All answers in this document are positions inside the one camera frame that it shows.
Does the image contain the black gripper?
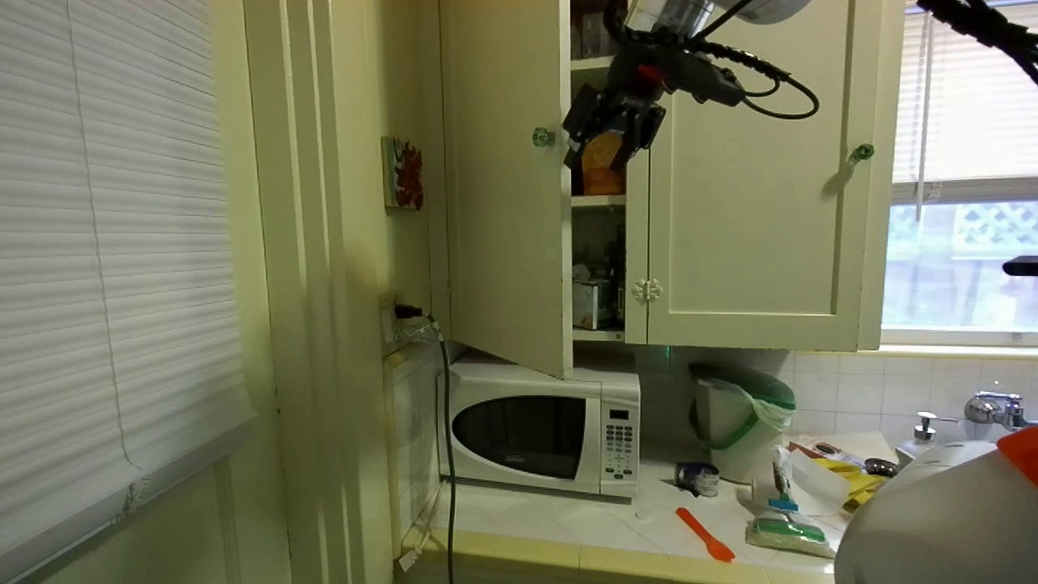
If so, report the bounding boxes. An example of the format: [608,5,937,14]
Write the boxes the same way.
[557,31,720,173]

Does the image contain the cream cabinet door with metal knob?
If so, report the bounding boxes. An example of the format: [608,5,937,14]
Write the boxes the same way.
[434,0,579,379]

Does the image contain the cream cabinet door with green knob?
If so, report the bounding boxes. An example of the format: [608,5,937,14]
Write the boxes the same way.
[647,0,893,350]

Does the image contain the orange box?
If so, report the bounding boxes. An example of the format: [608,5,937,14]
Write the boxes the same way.
[580,130,631,199]

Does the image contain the glass jar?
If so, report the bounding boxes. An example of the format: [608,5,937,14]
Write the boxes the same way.
[572,264,625,336]

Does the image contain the white microwave oven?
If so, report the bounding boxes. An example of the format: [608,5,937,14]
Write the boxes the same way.
[444,356,647,503]

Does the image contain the white bucket with green lid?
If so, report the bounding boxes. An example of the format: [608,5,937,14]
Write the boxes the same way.
[688,361,800,486]

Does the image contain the orange plastic spatula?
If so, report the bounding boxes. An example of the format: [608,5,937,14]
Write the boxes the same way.
[674,503,741,569]

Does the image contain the crumpled clear plastic bag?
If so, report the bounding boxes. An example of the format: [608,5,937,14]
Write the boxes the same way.
[771,434,897,516]

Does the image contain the green and blue scrub brush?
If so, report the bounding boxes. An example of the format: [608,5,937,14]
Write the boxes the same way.
[742,510,838,562]

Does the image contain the chrome sink faucet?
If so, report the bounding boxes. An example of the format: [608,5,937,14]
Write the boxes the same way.
[913,386,1031,446]

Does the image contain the white plug connector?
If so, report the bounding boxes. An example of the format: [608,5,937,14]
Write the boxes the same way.
[394,523,434,575]

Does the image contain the white slatted window blind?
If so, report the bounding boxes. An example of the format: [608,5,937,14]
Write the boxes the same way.
[0,0,260,584]

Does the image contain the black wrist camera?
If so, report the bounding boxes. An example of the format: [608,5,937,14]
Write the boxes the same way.
[690,53,749,110]

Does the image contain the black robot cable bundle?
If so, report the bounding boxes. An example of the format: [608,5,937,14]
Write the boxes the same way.
[690,40,824,122]

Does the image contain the red framed wall decoration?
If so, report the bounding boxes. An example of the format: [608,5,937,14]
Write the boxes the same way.
[380,132,427,219]

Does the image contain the wall power outlet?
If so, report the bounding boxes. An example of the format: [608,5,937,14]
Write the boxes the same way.
[378,294,434,356]

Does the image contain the window with white frame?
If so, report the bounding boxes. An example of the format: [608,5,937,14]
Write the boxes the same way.
[878,0,1038,353]

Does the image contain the black power cord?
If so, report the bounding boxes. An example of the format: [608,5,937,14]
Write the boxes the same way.
[394,302,464,584]

